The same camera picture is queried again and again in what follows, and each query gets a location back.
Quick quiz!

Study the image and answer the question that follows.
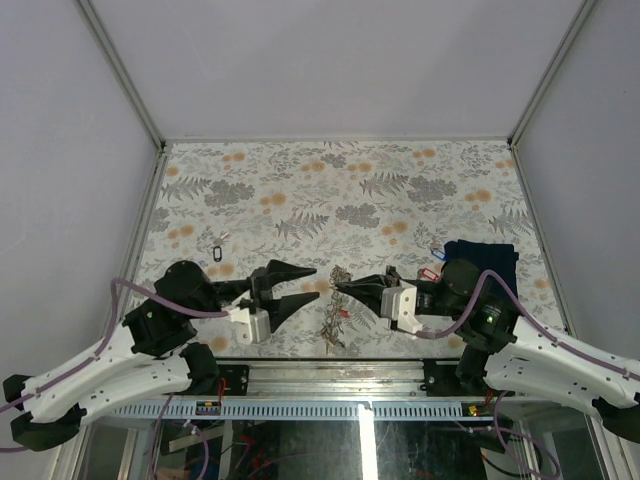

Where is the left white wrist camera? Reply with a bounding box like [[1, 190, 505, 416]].
[[226, 298, 271, 345]]

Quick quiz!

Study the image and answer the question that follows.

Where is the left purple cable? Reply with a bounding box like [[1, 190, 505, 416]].
[[0, 277, 236, 480]]

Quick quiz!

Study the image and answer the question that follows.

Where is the purple cable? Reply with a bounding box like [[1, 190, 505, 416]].
[[414, 269, 640, 476], [0, 277, 236, 480]]

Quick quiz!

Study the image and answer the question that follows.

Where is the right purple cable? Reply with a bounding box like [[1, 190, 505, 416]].
[[414, 269, 640, 476]]

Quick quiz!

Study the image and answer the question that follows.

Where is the key with black tag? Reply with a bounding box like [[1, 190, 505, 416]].
[[212, 232, 229, 263]]

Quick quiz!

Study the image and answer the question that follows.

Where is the floral table mat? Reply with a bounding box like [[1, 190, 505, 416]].
[[136, 140, 563, 358]]

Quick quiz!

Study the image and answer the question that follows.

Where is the metal key organizer ring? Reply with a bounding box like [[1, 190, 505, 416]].
[[319, 264, 354, 351]]

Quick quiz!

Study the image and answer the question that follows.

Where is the key with blue tag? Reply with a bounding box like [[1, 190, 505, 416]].
[[430, 248, 447, 262]]

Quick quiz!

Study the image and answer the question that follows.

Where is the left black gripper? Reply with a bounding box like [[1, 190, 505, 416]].
[[190, 264, 324, 334]]

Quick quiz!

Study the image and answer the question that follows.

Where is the dark blue cloth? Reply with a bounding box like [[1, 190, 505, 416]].
[[444, 239, 519, 296]]

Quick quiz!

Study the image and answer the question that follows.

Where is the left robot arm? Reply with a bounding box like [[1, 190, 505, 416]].
[[2, 260, 319, 453]]

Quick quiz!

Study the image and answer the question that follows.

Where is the key with red tag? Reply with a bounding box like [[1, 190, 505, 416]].
[[417, 268, 440, 282]]

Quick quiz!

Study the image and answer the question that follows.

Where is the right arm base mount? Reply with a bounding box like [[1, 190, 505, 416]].
[[420, 359, 496, 397]]

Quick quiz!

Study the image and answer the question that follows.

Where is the slotted cable duct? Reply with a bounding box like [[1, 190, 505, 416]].
[[109, 398, 493, 421]]

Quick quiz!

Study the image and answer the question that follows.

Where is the aluminium front rail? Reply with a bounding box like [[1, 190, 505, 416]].
[[74, 359, 614, 400]]

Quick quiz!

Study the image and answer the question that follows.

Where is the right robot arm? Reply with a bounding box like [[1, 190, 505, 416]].
[[336, 259, 639, 442]]

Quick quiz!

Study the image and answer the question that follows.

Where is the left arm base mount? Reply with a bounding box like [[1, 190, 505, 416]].
[[160, 363, 250, 396]]

